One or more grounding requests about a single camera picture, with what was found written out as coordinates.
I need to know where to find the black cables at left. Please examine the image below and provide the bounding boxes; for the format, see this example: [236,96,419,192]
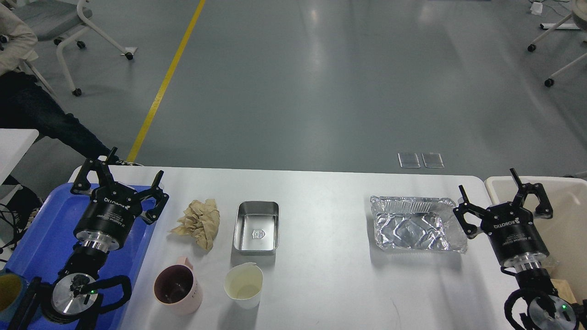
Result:
[0,202,33,264]

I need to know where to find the aluminium foil tray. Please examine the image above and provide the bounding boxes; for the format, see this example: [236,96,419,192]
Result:
[370,196,468,253]

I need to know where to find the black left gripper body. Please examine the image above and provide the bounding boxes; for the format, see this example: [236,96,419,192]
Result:
[73,183,140,251]

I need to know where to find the beige plastic bin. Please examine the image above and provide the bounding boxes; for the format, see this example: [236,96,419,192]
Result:
[480,176,587,307]

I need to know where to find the white paper cup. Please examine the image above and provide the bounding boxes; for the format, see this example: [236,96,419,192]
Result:
[223,262,263,309]

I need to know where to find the pink HOME mug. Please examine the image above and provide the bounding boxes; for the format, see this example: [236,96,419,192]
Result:
[153,256,203,316]

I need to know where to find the seated person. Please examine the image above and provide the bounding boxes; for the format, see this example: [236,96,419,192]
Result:
[0,0,138,166]

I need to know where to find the brown paper bag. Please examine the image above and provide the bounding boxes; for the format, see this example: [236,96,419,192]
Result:
[551,279,578,304]

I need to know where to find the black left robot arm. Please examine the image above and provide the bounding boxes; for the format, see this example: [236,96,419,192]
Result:
[1,148,169,330]

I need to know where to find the dark teal HOME mug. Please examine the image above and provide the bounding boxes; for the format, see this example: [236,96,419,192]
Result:
[0,269,28,324]

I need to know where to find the rectangular metal tin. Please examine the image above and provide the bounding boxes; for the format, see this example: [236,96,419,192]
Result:
[233,201,279,256]

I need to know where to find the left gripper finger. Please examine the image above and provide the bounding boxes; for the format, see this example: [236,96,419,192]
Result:
[71,147,118,194]
[136,170,169,225]

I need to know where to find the blue plastic tray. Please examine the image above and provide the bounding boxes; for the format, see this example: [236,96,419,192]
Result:
[4,183,160,330]

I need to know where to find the grey office chair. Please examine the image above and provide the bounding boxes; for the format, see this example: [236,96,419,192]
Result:
[12,0,136,97]

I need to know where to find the white side table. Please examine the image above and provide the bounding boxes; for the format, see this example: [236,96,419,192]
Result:
[0,129,39,182]

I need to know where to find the white chair base right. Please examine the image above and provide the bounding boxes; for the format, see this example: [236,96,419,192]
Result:
[527,0,587,88]

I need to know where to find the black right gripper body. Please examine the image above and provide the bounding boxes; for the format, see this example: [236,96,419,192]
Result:
[481,203,550,267]

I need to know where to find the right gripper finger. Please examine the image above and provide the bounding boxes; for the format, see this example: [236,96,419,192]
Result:
[453,185,487,240]
[509,168,554,218]

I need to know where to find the crumpled brown paper napkin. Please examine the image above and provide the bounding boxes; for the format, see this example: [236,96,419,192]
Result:
[170,198,221,251]

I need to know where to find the clear floor marker right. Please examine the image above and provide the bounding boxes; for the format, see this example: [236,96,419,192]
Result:
[421,153,445,169]

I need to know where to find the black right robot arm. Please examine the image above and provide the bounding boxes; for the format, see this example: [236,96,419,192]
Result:
[453,168,586,330]

